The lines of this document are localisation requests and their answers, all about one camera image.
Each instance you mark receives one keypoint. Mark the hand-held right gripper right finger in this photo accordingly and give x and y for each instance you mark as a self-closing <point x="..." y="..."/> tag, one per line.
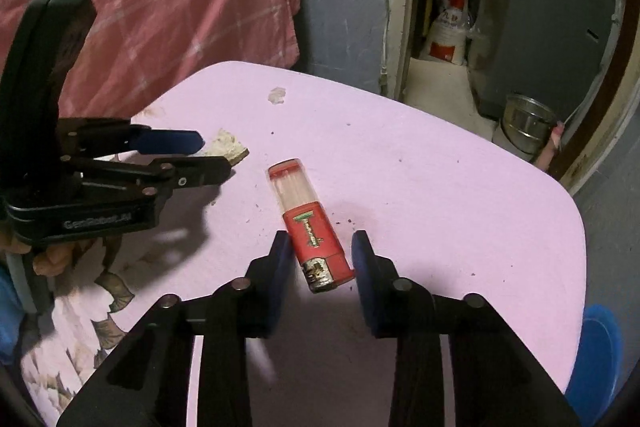
<point x="365" y="287"/>

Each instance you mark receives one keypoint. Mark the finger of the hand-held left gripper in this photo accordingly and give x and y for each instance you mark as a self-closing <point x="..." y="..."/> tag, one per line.
<point x="170" y="142"/>
<point x="200" y="169"/>

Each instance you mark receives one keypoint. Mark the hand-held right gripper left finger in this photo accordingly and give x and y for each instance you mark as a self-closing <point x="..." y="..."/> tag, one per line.
<point x="280" y="277"/>

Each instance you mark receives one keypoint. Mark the brown cardboard scrap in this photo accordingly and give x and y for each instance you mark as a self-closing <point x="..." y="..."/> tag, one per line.
<point x="230" y="147"/>

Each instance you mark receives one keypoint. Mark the red lighter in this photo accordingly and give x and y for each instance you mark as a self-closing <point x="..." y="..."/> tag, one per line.
<point x="310" y="232"/>

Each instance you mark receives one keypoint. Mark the person's left hand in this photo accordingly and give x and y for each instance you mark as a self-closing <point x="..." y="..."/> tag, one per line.
<point x="52" y="259"/>

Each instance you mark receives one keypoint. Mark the metal pot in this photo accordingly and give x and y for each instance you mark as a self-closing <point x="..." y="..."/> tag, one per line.
<point x="527" y="122"/>

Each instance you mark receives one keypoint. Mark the pink plastic object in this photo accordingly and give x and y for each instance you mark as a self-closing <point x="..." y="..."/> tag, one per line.
<point x="550" y="147"/>

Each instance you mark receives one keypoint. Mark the blue plastic basin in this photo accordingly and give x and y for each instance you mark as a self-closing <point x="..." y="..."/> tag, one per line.
<point x="595" y="357"/>

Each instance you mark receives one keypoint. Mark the white sack red label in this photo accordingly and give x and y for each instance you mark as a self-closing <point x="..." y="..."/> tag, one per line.
<point x="447" y="37"/>

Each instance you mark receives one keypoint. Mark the grey metal cabinet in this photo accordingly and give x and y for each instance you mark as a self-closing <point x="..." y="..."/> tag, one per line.
<point x="540" y="32"/>

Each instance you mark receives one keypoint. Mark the beige door frame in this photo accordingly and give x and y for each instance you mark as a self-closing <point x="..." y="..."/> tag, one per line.
<point x="400" y="7"/>

